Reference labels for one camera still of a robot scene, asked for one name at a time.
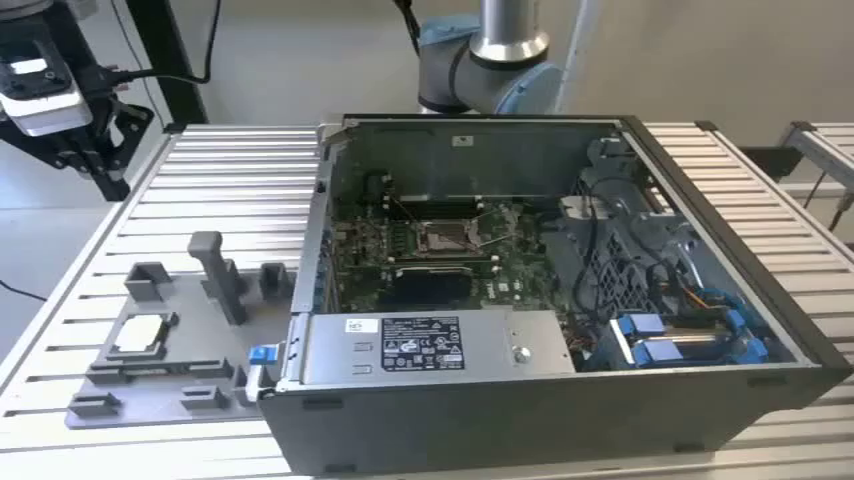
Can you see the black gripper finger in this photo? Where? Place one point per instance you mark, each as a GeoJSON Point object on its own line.
{"type": "Point", "coordinates": [47, 147]}
{"type": "Point", "coordinates": [136, 125]}

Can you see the silver square CPU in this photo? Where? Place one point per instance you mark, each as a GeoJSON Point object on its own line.
{"type": "Point", "coordinates": [140, 334]}

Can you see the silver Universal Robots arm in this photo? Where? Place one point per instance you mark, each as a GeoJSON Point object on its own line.
{"type": "Point", "coordinates": [494, 30]}

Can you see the black RAM slot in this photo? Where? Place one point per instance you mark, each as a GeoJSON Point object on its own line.
{"type": "Point", "coordinates": [440, 260]}
{"type": "Point", "coordinates": [434, 201]}

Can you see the CPU socket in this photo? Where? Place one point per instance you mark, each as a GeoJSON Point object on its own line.
{"type": "Point", "coordinates": [443, 240]}

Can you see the thin metal locking lever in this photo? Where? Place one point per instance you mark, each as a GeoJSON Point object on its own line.
{"type": "Point", "coordinates": [404, 208]}
{"type": "Point", "coordinates": [496, 239]}

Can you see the grey parts rack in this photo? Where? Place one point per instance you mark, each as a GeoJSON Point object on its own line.
{"type": "Point", "coordinates": [194, 345]}

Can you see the blue disk carrier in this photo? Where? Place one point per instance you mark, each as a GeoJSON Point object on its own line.
{"type": "Point", "coordinates": [260, 355]}

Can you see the black graphics card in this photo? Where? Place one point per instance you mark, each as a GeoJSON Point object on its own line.
{"type": "Point", "coordinates": [430, 289]}

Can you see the silver power supply unit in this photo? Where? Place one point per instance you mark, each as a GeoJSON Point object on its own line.
{"type": "Point", "coordinates": [334, 360]}

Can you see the green motherboard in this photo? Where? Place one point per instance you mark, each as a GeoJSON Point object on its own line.
{"type": "Point", "coordinates": [527, 270]}

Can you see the grey plastic drive cage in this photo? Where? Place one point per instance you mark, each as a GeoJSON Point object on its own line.
{"type": "Point", "coordinates": [601, 270]}

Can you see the black open PC case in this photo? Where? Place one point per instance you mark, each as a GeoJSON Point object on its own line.
{"type": "Point", "coordinates": [467, 425]}

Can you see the blue carrier disk in bay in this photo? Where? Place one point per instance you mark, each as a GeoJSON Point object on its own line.
{"type": "Point", "coordinates": [657, 352]}
{"type": "Point", "coordinates": [641, 323]}

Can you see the metal slat side table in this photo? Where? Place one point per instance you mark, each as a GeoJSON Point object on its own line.
{"type": "Point", "coordinates": [821, 145]}

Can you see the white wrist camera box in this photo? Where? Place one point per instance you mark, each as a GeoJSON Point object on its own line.
{"type": "Point", "coordinates": [47, 107]}

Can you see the black frame post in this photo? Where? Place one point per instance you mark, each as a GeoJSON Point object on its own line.
{"type": "Point", "coordinates": [174, 60]}

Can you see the white post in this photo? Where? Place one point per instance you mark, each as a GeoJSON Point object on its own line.
{"type": "Point", "coordinates": [577, 75]}

